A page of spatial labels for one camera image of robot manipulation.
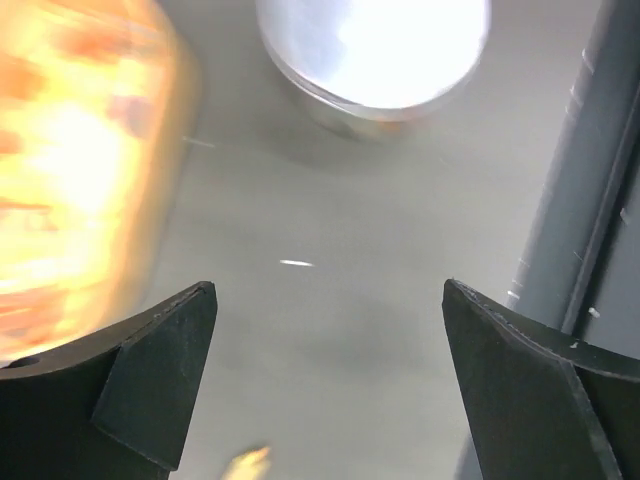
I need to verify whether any clear round jar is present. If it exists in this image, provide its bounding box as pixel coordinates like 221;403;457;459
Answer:
264;43;452;142

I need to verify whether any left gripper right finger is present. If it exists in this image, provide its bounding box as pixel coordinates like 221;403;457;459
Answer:
442;279;639;480

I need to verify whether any orange candy tray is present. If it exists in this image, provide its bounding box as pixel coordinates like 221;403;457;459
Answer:
1;1;200;363

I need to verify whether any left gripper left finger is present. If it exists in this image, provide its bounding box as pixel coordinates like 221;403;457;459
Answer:
1;281;218;480

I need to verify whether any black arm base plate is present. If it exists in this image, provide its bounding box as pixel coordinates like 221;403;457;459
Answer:
452;0;640;480

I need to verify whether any clear round jar lid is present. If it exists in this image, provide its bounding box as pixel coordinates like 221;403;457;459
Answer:
255;0;492;122

